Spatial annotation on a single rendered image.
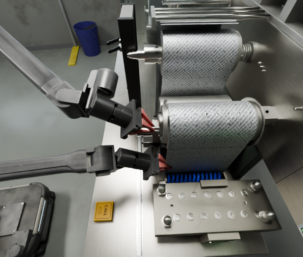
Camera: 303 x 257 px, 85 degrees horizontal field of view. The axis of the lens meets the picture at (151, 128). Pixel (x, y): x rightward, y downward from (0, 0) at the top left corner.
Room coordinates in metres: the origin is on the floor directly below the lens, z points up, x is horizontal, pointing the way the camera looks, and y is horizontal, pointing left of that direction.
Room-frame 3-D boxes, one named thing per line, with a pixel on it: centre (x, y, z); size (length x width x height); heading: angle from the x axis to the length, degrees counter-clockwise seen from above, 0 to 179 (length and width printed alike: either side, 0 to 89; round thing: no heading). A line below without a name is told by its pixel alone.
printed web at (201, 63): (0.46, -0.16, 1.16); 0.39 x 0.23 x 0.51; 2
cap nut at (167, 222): (0.09, -0.05, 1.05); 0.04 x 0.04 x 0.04
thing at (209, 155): (0.26, -0.16, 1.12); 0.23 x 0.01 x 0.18; 92
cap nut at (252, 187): (0.20, -0.37, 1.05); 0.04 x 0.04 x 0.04
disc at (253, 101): (0.33, -0.29, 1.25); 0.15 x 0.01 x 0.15; 2
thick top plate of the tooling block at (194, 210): (0.15, -0.21, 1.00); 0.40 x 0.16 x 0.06; 92
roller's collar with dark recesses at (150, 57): (0.57, -0.01, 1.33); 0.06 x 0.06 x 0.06; 2
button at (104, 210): (0.15, 0.19, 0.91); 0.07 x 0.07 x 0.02; 2
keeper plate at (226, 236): (0.05, -0.23, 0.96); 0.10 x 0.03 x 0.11; 92
